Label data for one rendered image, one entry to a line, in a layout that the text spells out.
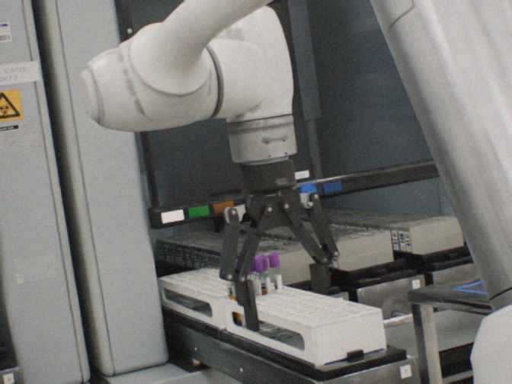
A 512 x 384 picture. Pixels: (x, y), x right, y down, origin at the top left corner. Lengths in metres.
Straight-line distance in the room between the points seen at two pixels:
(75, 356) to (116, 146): 0.34
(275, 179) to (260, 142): 0.05
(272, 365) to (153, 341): 0.41
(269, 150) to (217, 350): 0.33
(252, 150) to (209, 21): 0.24
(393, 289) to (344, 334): 0.53
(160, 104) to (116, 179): 0.43
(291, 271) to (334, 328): 0.52
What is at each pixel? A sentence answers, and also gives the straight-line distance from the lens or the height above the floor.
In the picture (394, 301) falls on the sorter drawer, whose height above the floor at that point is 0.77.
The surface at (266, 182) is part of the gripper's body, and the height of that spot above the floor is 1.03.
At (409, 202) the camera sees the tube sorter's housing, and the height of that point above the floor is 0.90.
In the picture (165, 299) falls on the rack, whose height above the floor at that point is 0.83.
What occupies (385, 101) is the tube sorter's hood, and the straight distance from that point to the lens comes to 1.83.
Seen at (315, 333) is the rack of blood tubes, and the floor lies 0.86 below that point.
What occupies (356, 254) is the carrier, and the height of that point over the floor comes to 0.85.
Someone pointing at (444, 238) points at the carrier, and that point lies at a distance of 1.90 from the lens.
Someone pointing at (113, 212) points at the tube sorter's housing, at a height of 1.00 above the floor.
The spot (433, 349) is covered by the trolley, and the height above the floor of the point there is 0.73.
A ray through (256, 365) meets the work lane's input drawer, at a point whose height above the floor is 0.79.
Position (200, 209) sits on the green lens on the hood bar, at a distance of 1.66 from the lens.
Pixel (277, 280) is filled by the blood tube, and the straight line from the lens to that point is 1.49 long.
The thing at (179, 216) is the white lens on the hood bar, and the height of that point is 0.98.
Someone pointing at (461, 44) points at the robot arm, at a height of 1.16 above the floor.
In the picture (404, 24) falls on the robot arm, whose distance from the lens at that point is 0.74.
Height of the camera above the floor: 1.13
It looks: 5 degrees down
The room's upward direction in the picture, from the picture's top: 8 degrees counter-clockwise
